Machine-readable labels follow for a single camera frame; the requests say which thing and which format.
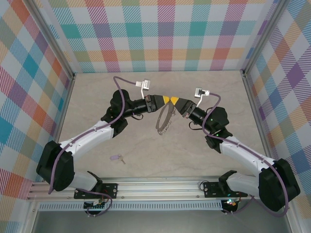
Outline metal disc with split rings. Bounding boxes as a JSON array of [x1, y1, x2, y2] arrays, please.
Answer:
[[155, 104, 176, 135]]

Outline grey metal base tray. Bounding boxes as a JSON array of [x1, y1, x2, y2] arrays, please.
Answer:
[[31, 208, 292, 233]]

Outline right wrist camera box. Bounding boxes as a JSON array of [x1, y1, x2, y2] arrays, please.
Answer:
[[193, 87, 210, 99]]

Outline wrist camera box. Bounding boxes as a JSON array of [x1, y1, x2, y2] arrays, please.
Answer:
[[193, 87, 210, 99], [135, 79, 151, 91]]

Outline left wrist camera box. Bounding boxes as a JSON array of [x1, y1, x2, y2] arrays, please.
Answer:
[[135, 79, 151, 91]]

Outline aluminium table edge rail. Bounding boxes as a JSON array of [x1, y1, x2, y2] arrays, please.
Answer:
[[52, 72, 76, 146], [242, 70, 274, 160]]

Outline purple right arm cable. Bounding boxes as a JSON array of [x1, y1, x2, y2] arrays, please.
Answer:
[[203, 93, 291, 218]]

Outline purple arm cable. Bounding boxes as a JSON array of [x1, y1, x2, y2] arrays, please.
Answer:
[[203, 93, 291, 218], [48, 76, 137, 218]]

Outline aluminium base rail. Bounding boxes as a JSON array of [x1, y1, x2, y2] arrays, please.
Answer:
[[26, 176, 252, 201]]

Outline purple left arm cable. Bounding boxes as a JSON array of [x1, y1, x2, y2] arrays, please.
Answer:
[[48, 76, 137, 218]]

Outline white perforated cable duct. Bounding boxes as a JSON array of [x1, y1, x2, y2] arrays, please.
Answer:
[[38, 200, 223, 211]]

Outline aluminium right frame post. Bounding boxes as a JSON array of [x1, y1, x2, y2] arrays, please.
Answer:
[[241, 0, 288, 77]]

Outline aluminium frame post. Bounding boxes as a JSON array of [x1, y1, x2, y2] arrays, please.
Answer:
[[241, 0, 288, 77], [26, 0, 76, 80]]

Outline aluminium left frame post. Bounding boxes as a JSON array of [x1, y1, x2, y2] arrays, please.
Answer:
[[26, 0, 76, 80]]

